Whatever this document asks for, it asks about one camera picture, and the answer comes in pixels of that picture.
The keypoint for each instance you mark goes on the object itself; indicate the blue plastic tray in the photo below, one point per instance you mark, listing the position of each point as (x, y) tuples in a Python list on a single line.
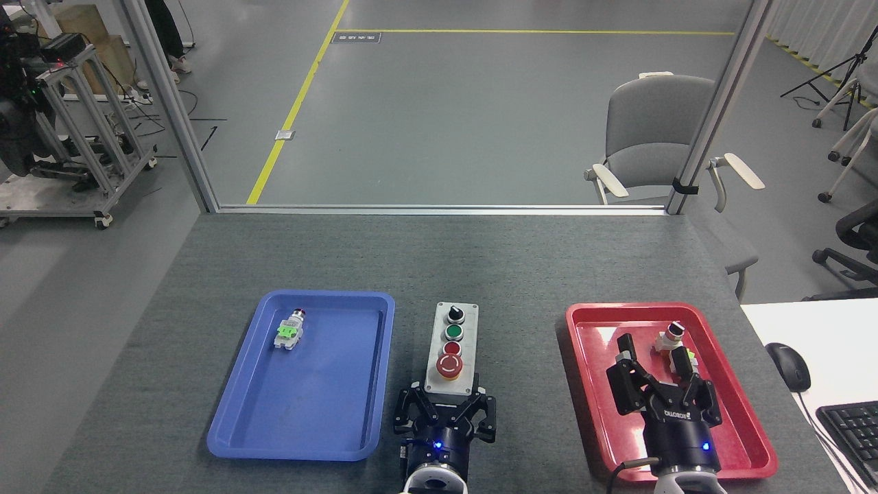
[(322, 384)]

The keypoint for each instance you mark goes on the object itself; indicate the cardboard box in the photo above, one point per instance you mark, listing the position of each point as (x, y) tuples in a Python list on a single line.
[(103, 41)]

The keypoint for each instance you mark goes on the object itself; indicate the white curtain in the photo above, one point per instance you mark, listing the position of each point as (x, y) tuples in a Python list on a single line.
[(823, 24)]

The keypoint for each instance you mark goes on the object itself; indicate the black office chair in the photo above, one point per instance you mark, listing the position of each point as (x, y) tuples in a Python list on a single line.
[(854, 247)]

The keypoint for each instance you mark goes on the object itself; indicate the black machine on cart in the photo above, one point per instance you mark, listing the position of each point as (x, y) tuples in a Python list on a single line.
[(17, 123)]

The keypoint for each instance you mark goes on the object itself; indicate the grey control box with buttons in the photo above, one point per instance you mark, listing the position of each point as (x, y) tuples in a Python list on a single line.
[(453, 343)]

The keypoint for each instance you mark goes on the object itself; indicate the black computer mouse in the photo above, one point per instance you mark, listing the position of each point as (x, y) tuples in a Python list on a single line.
[(789, 367)]

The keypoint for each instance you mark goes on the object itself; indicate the silver aluminium crossbar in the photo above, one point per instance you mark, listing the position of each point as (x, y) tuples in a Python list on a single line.
[(446, 208)]

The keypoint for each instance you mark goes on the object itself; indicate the grey chair with white armrests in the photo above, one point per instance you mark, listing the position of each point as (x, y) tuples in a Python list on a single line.
[(651, 130)]

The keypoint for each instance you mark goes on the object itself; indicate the green-block push button switch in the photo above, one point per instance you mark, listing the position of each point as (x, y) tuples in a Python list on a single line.
[(691, 358)]

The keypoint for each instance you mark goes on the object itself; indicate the red plastic tray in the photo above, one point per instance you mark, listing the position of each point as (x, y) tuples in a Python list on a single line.
[(597, 384)]

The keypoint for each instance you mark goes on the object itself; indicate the black keyboard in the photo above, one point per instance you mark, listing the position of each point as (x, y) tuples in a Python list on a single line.
[(854, 432)]

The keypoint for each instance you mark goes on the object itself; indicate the black tripod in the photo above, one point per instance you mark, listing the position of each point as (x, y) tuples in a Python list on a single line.
[(833, 68)]

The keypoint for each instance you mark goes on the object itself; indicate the aluminium frame cart on wheels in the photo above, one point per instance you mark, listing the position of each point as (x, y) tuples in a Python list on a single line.
[(89, 130)]

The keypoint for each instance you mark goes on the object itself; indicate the dark floor label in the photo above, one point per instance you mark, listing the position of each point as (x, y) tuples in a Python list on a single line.
[(357, 38)]

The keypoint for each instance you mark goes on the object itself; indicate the white desk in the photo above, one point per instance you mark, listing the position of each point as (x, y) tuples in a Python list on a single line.
[(837, 329)]

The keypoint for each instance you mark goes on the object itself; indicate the white wheeled chair base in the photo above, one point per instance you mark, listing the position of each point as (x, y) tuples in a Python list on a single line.
[(854, 140), (840, 96)]

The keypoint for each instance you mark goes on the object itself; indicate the person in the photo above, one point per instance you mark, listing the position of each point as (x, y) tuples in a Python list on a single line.
[(168, 34)]

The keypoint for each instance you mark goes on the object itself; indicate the red-capped push button switch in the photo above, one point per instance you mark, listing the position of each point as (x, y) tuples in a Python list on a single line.
[(289, 333)]

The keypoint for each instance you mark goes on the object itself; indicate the silver aluminium post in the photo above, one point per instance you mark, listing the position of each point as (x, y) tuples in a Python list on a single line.
[(720, 103), (171, 110)]

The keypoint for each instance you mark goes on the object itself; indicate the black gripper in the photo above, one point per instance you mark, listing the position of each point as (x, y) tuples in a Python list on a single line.
[(679, 432), (442, 446)]

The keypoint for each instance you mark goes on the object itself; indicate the metal floor outlet plate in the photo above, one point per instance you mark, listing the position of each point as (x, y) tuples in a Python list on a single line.
[(285, 135)]

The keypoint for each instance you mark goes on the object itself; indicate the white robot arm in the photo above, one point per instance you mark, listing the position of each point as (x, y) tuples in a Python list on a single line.
[(686, 484), (432, 484)]

